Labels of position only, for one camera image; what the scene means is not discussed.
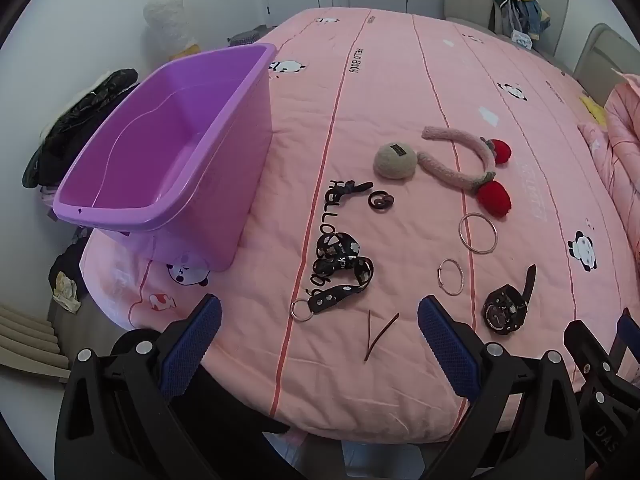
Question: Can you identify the black bow hair tie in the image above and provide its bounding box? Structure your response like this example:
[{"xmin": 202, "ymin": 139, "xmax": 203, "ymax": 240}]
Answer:
[{"xmin": 336, "ymin": 180, "xmax": 375, "ymax": 196}]

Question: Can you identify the black puffer jacket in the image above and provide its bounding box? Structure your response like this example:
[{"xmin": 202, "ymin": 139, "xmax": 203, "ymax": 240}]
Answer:
[{"xmin": 22, "ymin": 67, "xmax": 140, "ymax": 188}]

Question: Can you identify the black printed lanyard keychain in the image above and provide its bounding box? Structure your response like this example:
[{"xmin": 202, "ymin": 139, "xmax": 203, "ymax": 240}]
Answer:
[{"xmin": 290, "ymin": 231, "xmax": 376, "ymax": 322}]

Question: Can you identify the pink panda print quilt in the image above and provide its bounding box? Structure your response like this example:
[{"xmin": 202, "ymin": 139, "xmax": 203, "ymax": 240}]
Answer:
[{"xmin": 80, "ymin": 7, "xmax": 640, "ymax": 441}]

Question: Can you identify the beige upholstered chair back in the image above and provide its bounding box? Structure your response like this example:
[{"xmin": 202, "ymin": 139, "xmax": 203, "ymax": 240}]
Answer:
[{"xmin": 572, "ymin": 24, "xmax": 640, "ymax": 96}]

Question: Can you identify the black wristwatch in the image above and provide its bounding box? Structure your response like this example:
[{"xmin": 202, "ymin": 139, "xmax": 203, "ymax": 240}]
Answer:
[{"xmin": 481, "ymin": 263, "xmax": 537, "ymax": 336}]

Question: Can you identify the small dark cloth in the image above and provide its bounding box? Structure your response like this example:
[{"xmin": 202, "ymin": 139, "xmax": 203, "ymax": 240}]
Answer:
[{"xmin": 48, "ymin": 237, "xmax": 91, "ymax": 288}]

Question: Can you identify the thin brown hairpin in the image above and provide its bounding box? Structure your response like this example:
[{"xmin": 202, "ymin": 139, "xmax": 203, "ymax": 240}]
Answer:
[{"xmin": 363, "ymin": 310, "xmax": 401, "ymax": 362}]

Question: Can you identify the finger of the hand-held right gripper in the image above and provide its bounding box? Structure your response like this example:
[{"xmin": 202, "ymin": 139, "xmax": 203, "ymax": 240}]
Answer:
[
  {"xmin": 564, "ymin": 319, "xmax": 617, "ymax": 402},
  {"xmin": 616, "ymin": 310, "xmax": 640, "ymax": 386}
]

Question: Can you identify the small metal bangle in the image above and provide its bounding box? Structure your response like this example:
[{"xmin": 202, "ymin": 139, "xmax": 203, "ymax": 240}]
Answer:
[{"xmin": 437, "ymin": 258, "xmax": 467, "ymax": 296}]

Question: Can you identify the pink quilted blanket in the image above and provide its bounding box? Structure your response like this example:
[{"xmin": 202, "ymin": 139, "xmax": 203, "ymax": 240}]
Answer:
[{"xmin": 577, "ymin": 72, "xmax": 640, "ymax": 261}]

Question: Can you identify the purple plastic bin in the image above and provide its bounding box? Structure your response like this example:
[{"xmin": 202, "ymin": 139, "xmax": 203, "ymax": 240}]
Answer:
[{"xmin": 52, "ymin": 42, "xmax": 278, "ymax": 273}]

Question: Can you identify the large metal bangle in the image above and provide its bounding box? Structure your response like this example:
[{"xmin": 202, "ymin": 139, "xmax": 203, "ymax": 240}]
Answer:
[{"xmin": 458, "ymin": 212, "xmax": 498, "ymax": 255}]

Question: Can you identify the grey woven basket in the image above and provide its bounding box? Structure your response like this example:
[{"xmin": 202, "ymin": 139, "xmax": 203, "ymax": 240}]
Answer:
[{"xmin": 227, "ymin": 27, "xmax": 266, "ymax": 46}]

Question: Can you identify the white yellow alpaca plush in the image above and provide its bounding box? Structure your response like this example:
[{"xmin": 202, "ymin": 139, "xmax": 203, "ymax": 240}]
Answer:
[{"xmin": 142, "ymin": 0, "xmax": 201, "ymax": 61}]

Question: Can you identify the white yellow crumpled cloth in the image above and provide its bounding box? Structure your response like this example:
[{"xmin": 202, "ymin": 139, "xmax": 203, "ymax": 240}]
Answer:
[{"xmin": 52, "ymin": 271, "xmax": 81, "ymax": 314}]

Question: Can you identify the pink strawberry plush headband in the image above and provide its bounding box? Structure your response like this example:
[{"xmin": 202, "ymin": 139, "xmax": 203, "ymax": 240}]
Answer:
[{"xmin": 416, "ymin": 126, "xmax": 513, "ymax": 218}]

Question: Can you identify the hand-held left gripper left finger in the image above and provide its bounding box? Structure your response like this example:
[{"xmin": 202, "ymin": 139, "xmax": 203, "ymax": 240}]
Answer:
[{"xmin": 54, "ymin": 294, "xmax": 223, "ymax": 480}]

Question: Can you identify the beige round pom hair tie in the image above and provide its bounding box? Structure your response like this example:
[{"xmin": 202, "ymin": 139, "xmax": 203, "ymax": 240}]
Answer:
[{"xmin": 373, "ymin": 142, "xmax": 417, "ymax": 179}]

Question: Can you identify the pile of clothes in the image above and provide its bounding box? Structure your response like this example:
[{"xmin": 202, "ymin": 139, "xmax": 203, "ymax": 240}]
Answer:
[{"xmin": 485, "ymin": 0, "xmax": 553, "ymax": 51}]

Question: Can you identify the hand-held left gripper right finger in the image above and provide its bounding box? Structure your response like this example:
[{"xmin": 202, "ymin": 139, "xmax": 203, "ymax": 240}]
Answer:
[{"xmin": 417, "ymin": 296, "xmax": 588, "ymax": 480}]

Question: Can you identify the beige slatted panel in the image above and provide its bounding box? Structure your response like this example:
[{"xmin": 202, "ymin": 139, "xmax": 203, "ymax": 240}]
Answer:
[{"xmin": 0, "ymin": 302, "xmax": 71, "ymax": 381}]

